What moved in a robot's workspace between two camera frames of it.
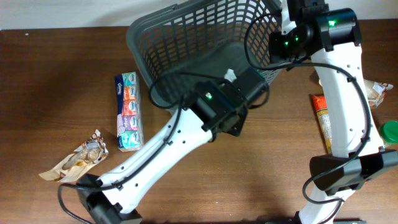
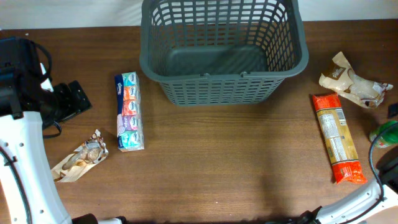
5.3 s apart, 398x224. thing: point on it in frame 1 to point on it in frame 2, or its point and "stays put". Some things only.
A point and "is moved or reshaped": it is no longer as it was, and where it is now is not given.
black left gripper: [237, 130] to [76, 102]
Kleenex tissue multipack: [129, 111] stays put
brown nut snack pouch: [92, 152] stays put
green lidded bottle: [388, 132] stays put
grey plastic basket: [180, 47] is moved or reshaped
